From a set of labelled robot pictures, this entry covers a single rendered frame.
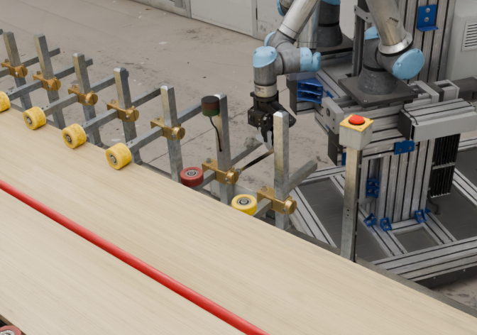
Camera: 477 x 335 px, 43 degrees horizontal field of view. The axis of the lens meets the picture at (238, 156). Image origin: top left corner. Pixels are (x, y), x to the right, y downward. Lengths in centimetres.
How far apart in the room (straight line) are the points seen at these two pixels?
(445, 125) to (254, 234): 90
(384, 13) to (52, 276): 128
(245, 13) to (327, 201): 292
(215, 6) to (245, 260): 441
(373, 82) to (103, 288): 121
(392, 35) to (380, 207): 104
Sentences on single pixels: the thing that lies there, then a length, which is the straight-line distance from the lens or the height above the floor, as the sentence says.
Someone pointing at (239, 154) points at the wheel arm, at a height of 86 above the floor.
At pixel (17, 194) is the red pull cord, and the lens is 58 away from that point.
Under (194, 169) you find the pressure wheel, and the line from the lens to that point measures 210.
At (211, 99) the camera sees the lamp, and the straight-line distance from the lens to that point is 198.
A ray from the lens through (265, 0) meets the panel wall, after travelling 543.
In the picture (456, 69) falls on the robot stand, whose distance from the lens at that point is 262.
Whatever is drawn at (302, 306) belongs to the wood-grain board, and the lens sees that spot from 160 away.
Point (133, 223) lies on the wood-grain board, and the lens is 191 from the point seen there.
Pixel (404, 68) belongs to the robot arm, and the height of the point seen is 120.
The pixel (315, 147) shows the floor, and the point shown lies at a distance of 393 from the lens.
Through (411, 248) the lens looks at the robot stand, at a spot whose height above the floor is 21.
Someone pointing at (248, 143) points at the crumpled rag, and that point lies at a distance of 230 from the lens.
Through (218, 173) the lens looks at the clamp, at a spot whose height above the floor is 86.
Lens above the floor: 206
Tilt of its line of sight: 32 degrees down
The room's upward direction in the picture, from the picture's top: 3 degrees counter-clockwise
